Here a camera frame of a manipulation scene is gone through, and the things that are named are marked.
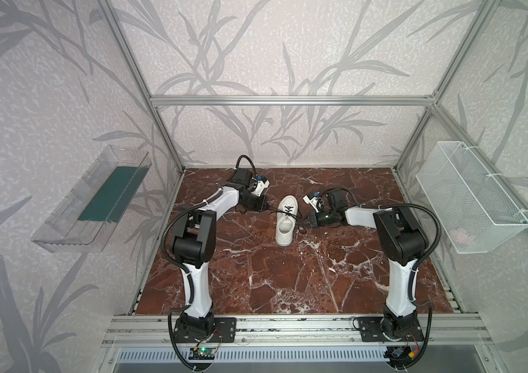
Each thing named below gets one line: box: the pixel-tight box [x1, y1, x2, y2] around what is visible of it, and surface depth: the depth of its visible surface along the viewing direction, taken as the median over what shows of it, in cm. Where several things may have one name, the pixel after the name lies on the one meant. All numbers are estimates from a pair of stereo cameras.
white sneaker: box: [275, 195, 299, 248], surface depth 96 cm
